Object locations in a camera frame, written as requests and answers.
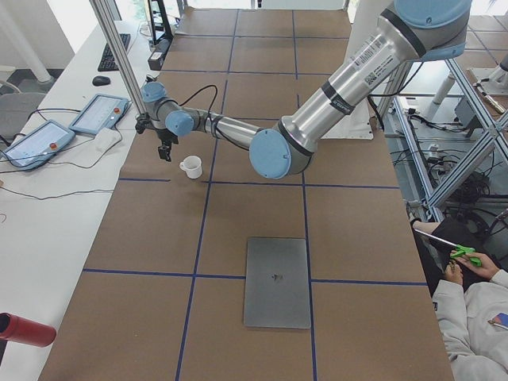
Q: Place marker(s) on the person's hand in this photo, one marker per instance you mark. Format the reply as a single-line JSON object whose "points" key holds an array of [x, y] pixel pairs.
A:
{"points": [[453, 273]]}

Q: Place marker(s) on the brown paper table cover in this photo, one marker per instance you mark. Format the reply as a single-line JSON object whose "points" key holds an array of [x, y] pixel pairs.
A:
{"points": [[161, 295]]}

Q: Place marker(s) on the silver closed laptop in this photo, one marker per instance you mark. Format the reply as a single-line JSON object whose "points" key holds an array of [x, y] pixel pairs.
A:
{"points": [[276, 288]]}

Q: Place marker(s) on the white plastic cup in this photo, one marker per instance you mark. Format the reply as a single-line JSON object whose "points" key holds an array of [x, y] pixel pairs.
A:
{"points": [[192, 166]]}

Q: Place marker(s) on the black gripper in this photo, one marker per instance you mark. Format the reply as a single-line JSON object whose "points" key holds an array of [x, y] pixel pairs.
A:
{"points": [[163, 142]]}

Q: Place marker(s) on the blue teach pendant far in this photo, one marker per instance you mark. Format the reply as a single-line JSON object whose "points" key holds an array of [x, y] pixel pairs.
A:
{"points": [[103, 111]]}

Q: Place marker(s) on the black computer mouse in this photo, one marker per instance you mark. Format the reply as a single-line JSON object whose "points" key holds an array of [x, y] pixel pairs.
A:
{"points": [[101, 80]]}

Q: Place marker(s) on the red cylinder bottle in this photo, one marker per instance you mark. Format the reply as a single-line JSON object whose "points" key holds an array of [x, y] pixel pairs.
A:
{"points": [[25, 331]]}

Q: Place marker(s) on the white folded cloth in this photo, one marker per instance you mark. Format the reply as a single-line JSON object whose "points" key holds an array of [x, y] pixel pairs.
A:
{"points": [[106, 139]]}

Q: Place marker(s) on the grey aluminium frame post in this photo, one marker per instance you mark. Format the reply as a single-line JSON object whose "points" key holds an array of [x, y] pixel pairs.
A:
{"points": [[107, 24]]}

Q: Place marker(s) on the person in white jacket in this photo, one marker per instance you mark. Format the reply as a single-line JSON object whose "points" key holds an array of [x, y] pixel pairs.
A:
{"points": [[473, 317]]}

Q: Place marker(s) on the black box on table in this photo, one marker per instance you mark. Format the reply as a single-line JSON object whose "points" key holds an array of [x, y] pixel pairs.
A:
{"points": [[157, 58]]}

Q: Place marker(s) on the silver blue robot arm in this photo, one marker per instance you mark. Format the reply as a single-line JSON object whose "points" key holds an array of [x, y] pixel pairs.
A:
{"points": [[405, 31]]}

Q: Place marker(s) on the green handheld tool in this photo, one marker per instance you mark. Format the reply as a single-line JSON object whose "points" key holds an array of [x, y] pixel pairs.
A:
{"points": [[463, 251]]}

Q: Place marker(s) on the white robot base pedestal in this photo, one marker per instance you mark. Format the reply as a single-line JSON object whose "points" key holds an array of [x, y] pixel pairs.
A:
{"points": [[374, 51]]}

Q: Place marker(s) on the blue teach pendant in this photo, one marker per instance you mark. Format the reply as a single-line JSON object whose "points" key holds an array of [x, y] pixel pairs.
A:
{"points": [[103, 111], [39, 146]]}

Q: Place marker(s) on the aluminium frame structure right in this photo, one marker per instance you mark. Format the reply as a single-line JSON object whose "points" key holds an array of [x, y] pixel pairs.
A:
{"points": [[448, 120]]}

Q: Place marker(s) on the blue teach pendant near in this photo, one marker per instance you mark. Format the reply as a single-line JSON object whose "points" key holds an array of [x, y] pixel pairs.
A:
{"points": [[39, 146]]}

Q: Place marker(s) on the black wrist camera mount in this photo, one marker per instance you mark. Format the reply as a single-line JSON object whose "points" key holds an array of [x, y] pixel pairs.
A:
{"points": [[143, 122]]}

